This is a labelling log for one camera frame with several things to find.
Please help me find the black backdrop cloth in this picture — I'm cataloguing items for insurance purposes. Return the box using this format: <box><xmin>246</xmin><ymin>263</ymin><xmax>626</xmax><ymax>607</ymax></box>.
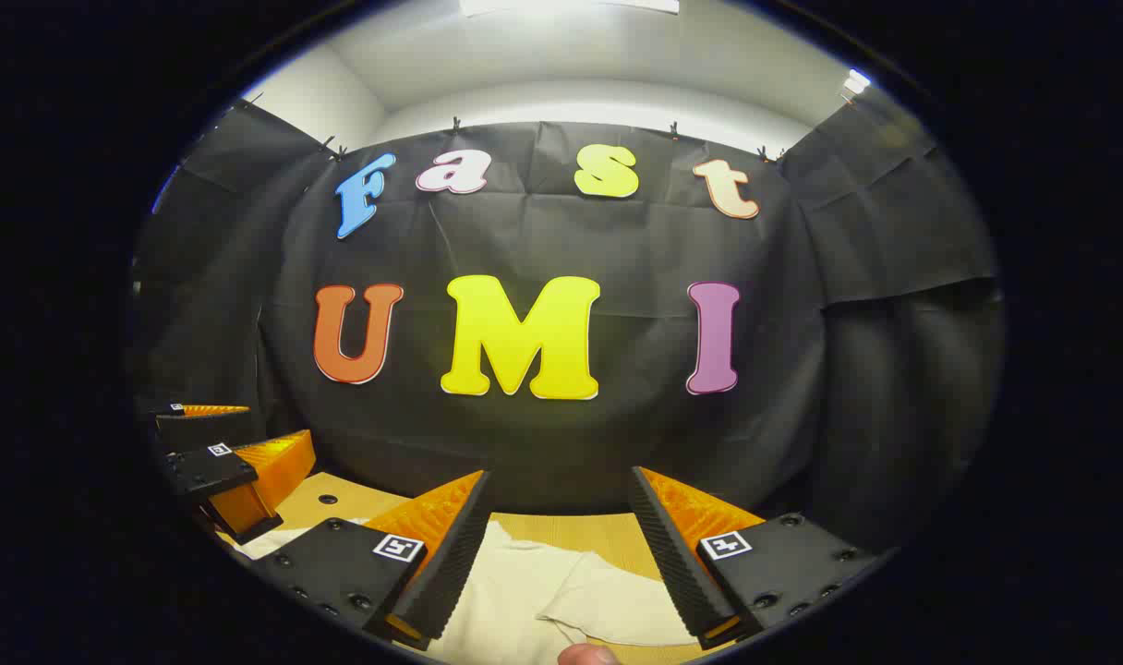
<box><xmin>132</xmin><ymin>97</ymin><xmax>1006</xmax><ymax>555</ymax></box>

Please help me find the cream sweatshirt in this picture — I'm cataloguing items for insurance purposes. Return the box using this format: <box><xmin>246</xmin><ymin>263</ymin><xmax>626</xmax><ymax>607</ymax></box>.
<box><xmin>215</xmin><ymin>519</ymin><xmax>701</xmax><ymax>665</ymax></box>

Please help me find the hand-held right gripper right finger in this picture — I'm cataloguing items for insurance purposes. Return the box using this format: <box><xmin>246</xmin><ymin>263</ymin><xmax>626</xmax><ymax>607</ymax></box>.
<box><xmin>629</xmin><ymin>466</ymin><xmax>881</xmax><ymax>650</ymax></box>

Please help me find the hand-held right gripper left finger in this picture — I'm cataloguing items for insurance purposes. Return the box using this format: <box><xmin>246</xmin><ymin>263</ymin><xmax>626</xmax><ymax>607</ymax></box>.
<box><xmin>248</xmin><ymin>469</ymin><xmax>493</xmax><ymax>652</ymax></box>

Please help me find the long ceiling light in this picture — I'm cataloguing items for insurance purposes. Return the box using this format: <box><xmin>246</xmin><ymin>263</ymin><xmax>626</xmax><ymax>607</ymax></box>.
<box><xmin>458</xmin><ymin>0</ymin><xmax>681</xmax><ymax>18</ymax></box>

